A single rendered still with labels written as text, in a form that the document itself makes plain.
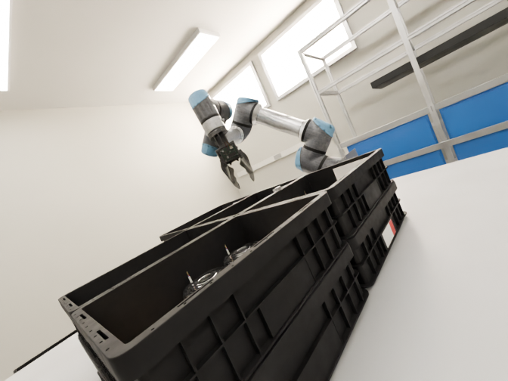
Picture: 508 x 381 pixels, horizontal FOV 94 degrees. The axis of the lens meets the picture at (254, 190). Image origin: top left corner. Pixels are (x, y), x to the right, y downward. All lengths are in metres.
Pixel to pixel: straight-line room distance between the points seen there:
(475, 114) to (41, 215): 4.22
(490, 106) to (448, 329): 2.24
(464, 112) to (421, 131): 0.30
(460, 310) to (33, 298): 3.38
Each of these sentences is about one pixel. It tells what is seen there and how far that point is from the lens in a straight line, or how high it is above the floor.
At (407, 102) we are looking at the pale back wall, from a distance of 3.46.
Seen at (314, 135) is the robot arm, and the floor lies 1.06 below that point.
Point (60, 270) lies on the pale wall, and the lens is 3.47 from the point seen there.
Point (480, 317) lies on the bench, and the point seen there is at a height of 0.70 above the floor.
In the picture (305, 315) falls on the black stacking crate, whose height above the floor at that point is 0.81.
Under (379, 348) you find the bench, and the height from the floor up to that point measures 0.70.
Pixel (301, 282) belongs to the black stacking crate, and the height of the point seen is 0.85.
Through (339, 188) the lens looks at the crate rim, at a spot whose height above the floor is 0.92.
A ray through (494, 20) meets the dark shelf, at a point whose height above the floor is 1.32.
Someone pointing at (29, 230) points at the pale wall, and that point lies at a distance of 3.48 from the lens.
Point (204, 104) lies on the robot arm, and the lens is 0.87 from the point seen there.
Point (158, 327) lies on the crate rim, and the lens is 0.25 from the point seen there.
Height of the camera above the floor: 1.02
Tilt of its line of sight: 4 degrees down
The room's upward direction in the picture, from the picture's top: 24 degrees counter-clockwise
